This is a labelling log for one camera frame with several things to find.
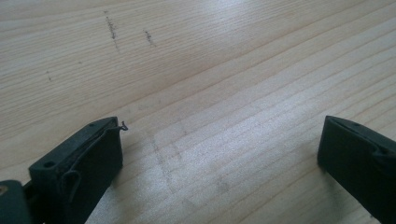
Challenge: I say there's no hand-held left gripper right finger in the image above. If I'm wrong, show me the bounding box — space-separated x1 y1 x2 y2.
317 115 396 224

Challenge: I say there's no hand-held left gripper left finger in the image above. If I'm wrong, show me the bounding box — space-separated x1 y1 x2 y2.
28 116 129 224

